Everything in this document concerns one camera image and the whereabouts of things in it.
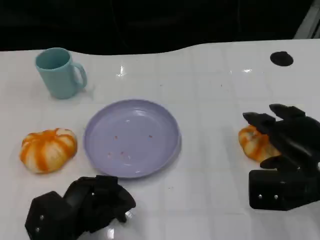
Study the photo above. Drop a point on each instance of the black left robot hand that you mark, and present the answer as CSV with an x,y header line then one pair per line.
x,y
100,200

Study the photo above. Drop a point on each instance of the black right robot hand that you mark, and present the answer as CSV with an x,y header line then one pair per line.
x,y
297,140

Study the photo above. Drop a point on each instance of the orange white toy bread roll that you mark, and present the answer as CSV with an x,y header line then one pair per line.
x,y
255,145
47,150

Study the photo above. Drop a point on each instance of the lilac plate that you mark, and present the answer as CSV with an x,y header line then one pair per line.
x,y
132,138

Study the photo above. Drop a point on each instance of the black table grommet hole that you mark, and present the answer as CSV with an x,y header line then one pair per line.
x,y
281,59

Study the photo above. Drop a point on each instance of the pale green mug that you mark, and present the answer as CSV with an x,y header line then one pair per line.
x,y
58,76

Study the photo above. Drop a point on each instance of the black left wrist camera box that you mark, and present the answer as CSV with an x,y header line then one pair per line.
x,y
50,215

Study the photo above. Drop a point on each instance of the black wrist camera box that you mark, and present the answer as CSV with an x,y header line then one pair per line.
x,y
50,215
280,190

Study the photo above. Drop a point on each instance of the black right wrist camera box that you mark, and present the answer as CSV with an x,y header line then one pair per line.
x,y
280,190

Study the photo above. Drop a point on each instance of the white frame post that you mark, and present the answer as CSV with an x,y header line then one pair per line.
x,y
308,23

